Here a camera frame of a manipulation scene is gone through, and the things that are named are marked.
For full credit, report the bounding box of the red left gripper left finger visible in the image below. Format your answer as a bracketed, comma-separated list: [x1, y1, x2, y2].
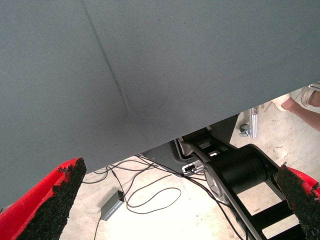
[0, 157, 88, 240]

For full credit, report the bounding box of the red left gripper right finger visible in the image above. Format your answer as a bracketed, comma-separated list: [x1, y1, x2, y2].
[275, 162, 320, 240]

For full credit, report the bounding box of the grey robot base cover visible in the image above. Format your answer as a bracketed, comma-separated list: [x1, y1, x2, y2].
[139, 139, 186, 173]

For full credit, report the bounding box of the grey power adapter box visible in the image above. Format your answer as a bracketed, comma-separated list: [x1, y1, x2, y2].
[99, 189, 125, 221]

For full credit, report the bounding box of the person's bare leg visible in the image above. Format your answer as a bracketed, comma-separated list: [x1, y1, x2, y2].
[281, 96, 320, 131]

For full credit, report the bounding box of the aluminium profile table leg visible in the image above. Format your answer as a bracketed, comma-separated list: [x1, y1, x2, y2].
[249, 106, 260, 140]

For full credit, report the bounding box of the grey caster wheel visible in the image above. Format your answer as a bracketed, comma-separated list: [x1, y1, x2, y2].
[239, 124, 252, 138]

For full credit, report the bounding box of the small white connector box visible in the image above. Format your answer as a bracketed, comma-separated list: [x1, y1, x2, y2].
[181, 161, 206, 175]

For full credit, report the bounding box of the dark grey table cloth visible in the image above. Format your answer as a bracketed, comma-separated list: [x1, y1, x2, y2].
[0, 0, 320, 208]

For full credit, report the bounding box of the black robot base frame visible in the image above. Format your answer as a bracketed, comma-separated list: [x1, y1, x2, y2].
[174, 126, 308, 240]

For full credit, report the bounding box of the thin black floor cable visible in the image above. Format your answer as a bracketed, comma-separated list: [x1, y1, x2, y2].
[119, 173, 182, 215]
[82, 154, 185, 185]

